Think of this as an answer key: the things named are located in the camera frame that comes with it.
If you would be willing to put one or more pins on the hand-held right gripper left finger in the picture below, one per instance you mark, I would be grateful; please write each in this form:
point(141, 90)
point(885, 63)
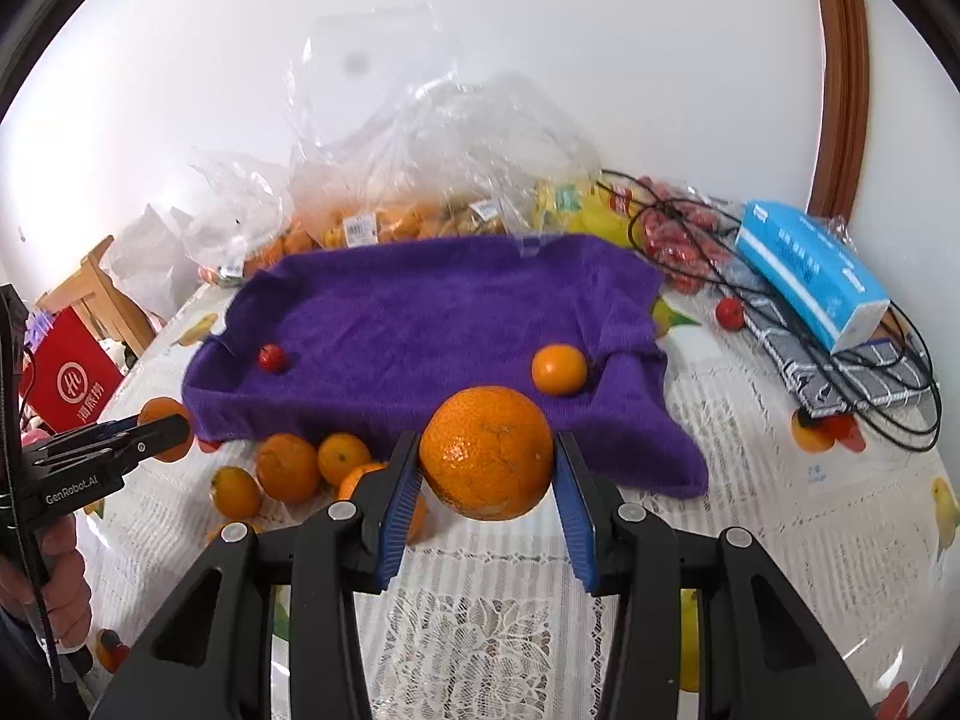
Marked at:
point(397, 532)

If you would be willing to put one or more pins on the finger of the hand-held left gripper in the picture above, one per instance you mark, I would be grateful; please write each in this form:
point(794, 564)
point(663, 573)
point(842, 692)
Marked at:
point(150, 441)
point(112, 429)

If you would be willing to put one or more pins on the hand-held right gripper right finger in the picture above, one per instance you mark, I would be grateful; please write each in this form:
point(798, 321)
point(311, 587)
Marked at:
point(574, 532)

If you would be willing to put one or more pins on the small orange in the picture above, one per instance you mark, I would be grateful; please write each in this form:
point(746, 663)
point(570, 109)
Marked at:
point(343, 457)
point(559, 370)
point(235, 493)
point(161, 409)

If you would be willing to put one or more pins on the person's left forearm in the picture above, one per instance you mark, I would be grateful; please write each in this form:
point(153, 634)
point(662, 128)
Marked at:
point(19, 667)

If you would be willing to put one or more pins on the person's left hand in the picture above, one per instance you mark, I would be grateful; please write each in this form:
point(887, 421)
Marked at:
point(71, 585)

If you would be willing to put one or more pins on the red paper bag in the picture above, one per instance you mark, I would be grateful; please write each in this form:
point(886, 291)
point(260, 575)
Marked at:
point(71, 375)

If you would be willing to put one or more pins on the wooden chair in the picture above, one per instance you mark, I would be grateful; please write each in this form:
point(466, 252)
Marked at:
point(105, 300)

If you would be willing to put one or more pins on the red cherry tomato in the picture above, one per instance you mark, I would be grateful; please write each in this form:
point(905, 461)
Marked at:
point(271, 358)
point(730, 313)

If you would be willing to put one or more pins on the white plastic bag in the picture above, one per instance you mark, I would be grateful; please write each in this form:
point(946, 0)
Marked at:
point(150, 255)

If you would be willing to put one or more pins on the white fruit-print tablecloth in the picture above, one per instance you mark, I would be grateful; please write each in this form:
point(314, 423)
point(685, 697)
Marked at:
point(750, 480)

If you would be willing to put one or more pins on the purple towel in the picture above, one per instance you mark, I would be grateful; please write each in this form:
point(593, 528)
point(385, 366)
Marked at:
point(420, 315)

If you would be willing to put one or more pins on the clear plastic bag of oranges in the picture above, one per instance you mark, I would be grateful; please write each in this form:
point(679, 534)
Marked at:
point(375, 165)
point(240, 232)

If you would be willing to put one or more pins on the grey striped cloth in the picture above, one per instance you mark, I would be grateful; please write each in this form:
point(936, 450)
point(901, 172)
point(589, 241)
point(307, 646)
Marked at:
point(825, 375)

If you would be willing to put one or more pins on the bag of cherry tomatoes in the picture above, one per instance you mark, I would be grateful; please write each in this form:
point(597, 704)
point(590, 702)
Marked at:
point(675, 240)

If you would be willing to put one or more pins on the yellow snack packets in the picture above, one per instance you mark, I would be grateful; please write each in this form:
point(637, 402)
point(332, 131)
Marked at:
point(585, 214)

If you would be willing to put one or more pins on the blue tissue box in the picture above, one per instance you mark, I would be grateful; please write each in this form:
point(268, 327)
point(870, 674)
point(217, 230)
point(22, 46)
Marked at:
point(810, 270)

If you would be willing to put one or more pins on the clear bag of brown fruit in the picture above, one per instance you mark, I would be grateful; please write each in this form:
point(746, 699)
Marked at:
point(495, 165)

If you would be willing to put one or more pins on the brown wooden door frame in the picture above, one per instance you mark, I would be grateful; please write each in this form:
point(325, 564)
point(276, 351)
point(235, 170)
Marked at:
point(840, 90)

